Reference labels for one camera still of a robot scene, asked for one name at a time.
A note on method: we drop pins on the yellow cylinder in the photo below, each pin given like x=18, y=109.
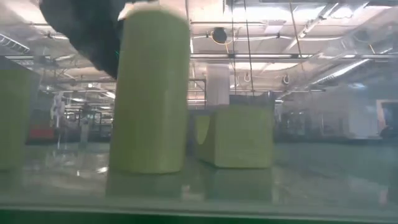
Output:
x=149, y=93

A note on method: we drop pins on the small yellow cube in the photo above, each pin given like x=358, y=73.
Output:
x=12, y=118

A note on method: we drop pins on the clear plastic bin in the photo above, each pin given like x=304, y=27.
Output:
x=311, y=186

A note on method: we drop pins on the red crate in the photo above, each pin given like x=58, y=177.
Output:
x=42, y=133

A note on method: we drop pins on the white square pillar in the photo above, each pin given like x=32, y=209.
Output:
x=217, y=87

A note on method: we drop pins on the long ceiling light fixture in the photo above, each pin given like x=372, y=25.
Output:
x=264, y=56

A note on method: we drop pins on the green table mat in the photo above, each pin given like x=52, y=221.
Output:
x=93, y=219

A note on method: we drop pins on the silver ventilation duct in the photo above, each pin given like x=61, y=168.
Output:
x=342, y=71

